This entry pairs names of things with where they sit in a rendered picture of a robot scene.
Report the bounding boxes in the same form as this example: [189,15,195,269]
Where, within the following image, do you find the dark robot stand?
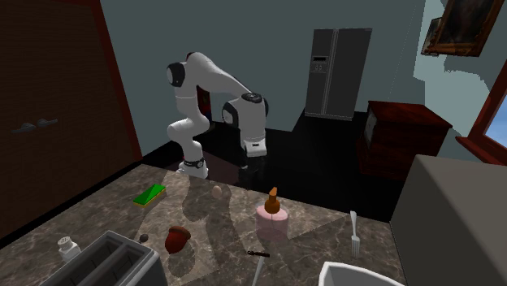
[166,152,243,187]

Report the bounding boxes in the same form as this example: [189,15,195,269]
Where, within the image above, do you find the red and brown acorn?
[164,225,192,255]

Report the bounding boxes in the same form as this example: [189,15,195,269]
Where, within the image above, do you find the red framed window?
[454,58,507,167]

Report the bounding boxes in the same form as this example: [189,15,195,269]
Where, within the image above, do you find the green and yellow sponge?
[132,183,167,208]

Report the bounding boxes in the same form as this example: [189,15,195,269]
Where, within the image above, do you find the dark red wooden cabinet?
[356,100,453,181]

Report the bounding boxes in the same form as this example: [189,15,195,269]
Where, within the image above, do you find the white salt shaker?
[56,236,82,262]

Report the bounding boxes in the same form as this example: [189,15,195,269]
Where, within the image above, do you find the black handled silver knife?
[246,249,271,286]

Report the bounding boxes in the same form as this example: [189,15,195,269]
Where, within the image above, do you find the grey box appliance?
[389,154,507,286]

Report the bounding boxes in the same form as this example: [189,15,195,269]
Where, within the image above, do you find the silver toaster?
[41,230,169,286]

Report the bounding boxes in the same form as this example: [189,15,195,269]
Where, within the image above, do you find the dark grey refrigerator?
[304,27,373,121]

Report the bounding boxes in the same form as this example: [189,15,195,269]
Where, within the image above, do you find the white fork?
[349,210,361,259]

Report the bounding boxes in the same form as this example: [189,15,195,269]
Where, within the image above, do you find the dark brown double door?
[0,0,144,241]

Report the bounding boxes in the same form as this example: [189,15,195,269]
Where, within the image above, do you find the pink bottle with brown cap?
[255,186,289,243]

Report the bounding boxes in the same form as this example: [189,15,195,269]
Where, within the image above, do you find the large gold framed painting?
[427,0,505,58]

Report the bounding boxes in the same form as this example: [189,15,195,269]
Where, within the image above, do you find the small gold framed painting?
[420,16,443,56]

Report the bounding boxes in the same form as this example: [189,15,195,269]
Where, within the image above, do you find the white bowl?
[318,261,405,286]

